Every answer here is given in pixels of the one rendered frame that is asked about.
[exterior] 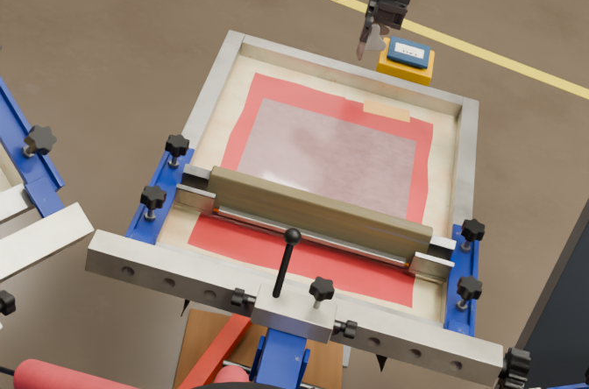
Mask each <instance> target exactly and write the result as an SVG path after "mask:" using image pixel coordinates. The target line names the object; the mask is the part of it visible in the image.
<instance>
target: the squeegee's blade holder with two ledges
mask: <svg viewBox="0 0 589 389"><path fill-rule="evenodd" d="M218 214H219V215H222V216H228V217H230V218H234V219H237V220H240V221H243V222H247V223H252V224H255V225H258V226H261V227H265V228H268V229H271V230H277V231H279V232H283V233H285V232H286V230H288V229H290V228H296V227H293V226H290V225H286V224H284V223H278V222H275V221H272V220H268V219H265V218H262V217H259V216H254V215H250V214H247V213H244V212H241V211H237V210H235V209H229V208H226V207H223V206H220V207H219V210H218ZM296 229H298V230H299V231H300V232H301V234H302V238H304V239H308V240H310V241H314V242H317V243H320V244H326V245H328V246H332V247H335V248H338V249H341V250H345V251H350V252H353V253H357V254H359V255H363V256H366V257H369V258H375V259H378V260H381V261H385V262H388V263H391V264H394V265H399V266H404V265H405V263H406V259H405V258H401V257H398V256H395V255H392V254H388V253H385V252H382V251H376V250H374V249H370V248H367V247H364V246H361V245H357V244H352V243H349V242H345V241H343V240H339V239H336V238H333V237H327V236H325V235H321V234H318V233H315V232H312V231H308V230H303V229H299V228H296Z"/></svg>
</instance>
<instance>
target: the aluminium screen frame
mask: <svg viewBox="0 0 589 389"><path fill-rule="evenodd" d="M239 55H241V56H244V57H247V58H250V59H254V60H259V61H262V62H265V63H268V64H272V65H275V66H278V67H284V68H286V69H290V70H293V71H296V72H299V73H303V74H308V75H311V76H315V77H317V78H321V79H324V80H327V81H333V82H335V83H339V84H342V85H345V86H348V87H352V88H357V89H360V90H364V91H366V92H370V93H373V94H376V95H381V96H384V97H387V98H391V99H394V100H397V101H400V102H404V103H409V104H412V105H415V106H418V107H422V108H425V109H428V110H434V111H436V112H440V113H443V114H446V115H449V116H453V117H457V118H458V122H457V132H456V142H455V152H454V162H453V172H452V182H451V201H450V211H449V221H448V230H447V238H449V239H451V229H452V225H453V223H455V224H457V225H461V226H462V224H463V222H464V220H465V219H468V220H472V205H473V190H474V176H475V161H476V147H477V132H478V118H479V101H476V100H473V99H470V98H467V97H462V96H461V95H455V94H452V93H449V92H445V91H442V90H439V89H436V88H431V87H427V86H424V85H421V84H418V83H414V82H411V81H406V80H403V79H400V78H397V77H393V76H391V75H387V74H382V73H379V72H375V71H372V70H369V69H366V68H362V67H357V66H354V65H351V64H348V63H344V62H342V61H338V60H333V59H330V58H326V57H323V56H320V55H317V54H313V53H308V52H305V51H302V50H299V49H295V48H293V47H289V46H284V45H281V44H277V43H274V42H271V41H268V40H264V39H259V38H256V37H253V36H250V35H246V34H243V33H240V32H234V31H232V30H229V32H228V34H227V36H226V38H225V40H224V43H223V45H222V47H221V49H220V51H219V53H218V55H217V57H216V60H215V62H214V64H213V67H212V68H211V70H210V72H209V75H208V78H207V80H206V82H205V83H204V85H203V87H202V91H201V93H200V95H199V96H198V98H197V101H196V103H195V106H194V108H193V109H192V112H191V114H190V116H189V118H188V121H187V123H186V125H185V127H184V129H183V131H182V133H181V135H182V136H183V137H184V138H186V139H189V140H190V143H189V148H192V149H195V153H194V156H193V158H192V159H191V162H190V165H193V162H194V160H195V156H196V154H197V153H198V150H199V148H200V146H201V143H202V141H203V138H204V136H205V134H206V131H207V129H208V128H209V124H210V122H211V119H212V117H213V116H214V113H215V111H216V107H217V105H218V104H219V101H220V99H221V97H222V94H223V92H224V89H225V87H226V85H227V82H228V80H229V79H230V76H231V73H232V70H233V68H234V67H235V64H236V62H237V60H238V56H239ZM173 209H174V203H173V204H172V206H171V208H170V210H169V212H168V215H167V218H166V221H165V222H164V224H163V227H162V229H161V231H160V234H159V236H158V238H157V241H156V243H155V246H158V247H161V248H164V249H168V250H170V251H176V252H179V253H182V254H186V255H189V256H192V257H195V258H200V259H203V260H207V261H209V262H213V263H216V264H219V265H225V266H228V267H231V268H234V269H238V270H240V271H244V272H249V273H252V274H256V275H259V276H262V277H265V278H268V279H273V280H276V279H277V275H273V274H271V273H267V272H262V271H259V270H255V269H252V268H250V267H246V266H243V265H238V264H234V263H231V262H228V261H225V260H222V259H219V258H213V257H210V256H207V255H203V254H201V253H197V252H194V251H189V250H185V249H182V248H180V247H176V246H173V245H170V244H164V243H162V242H160V238H161V236H162V234H163V231H164V229H165V228H166V225H167V222H168V219H169V217H170V216H171V213H172V211H173ZM447 281H448V279H447V280H446V282H443V290H442V299H441V309H440V319H439V322H436V321H432V320H430V319H426V318H423V317H420V316H417V315H412V314H408V313H405V312H401V311H399V310H395V309H392V308H387V307H384V306H381V305H378V304H374V303H371V302H368V301H362V300H360V299H356V298H353V297H350V296H347V295H343V294H338V293H334V295H333V297H335V298H338V299H341V300H344V301H349V302H353V303H356V304H359V305H362V306H366V307H369V308H374V309H378V310H380V311H384V312H387V313H390V314H393V315H398V316H402V317H405V318H408V319H411V320H414V321H418V322H423V323H426V324H429V325H432V326H436V327H438V328H442V329H443V328H444V313H445V302H446V292H447ZM283 283H286V284H289V285H292V286H298V287H301V288H304V289H308V290H309V287H310V285H308V284H304V283H301V282H298V281H295V280H291V279H286V278H285V279H284V282H283Z"/></svg>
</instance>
